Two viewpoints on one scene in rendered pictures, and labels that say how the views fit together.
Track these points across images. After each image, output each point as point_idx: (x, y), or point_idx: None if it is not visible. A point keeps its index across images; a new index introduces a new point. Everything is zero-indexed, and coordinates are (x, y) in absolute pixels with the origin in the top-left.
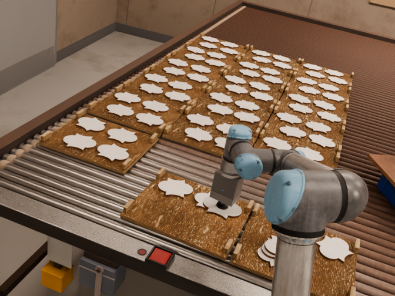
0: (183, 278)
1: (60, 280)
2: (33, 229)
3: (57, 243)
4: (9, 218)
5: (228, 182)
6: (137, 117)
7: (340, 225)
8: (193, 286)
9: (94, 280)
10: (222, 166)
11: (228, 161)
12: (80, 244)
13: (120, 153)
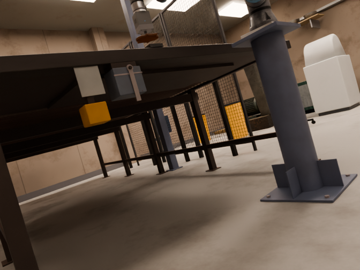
0: (173, 47)
1: (105, 104)
2: (60, 66)
3: (85, 73)
4: (30, 67)
5: (145, 14)
6: None
7: None
8: (180, 50)
9: (130, 82)
10: (137, 6)
11: (139, 0)
12: (105, 58)
13: None
